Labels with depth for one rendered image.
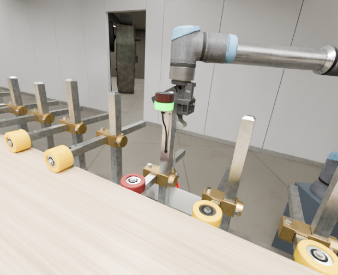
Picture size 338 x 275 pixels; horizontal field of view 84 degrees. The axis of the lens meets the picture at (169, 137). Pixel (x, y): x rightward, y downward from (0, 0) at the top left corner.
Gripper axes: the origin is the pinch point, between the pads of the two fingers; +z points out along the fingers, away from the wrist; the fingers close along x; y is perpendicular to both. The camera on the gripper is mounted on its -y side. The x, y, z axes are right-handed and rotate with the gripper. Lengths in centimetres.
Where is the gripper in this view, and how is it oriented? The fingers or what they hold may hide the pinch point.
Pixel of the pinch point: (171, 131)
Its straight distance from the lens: 75.9
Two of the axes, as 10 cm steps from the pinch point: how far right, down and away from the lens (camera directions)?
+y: 8.8, 2.3, -4.1
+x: 4.7, -2.9, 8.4
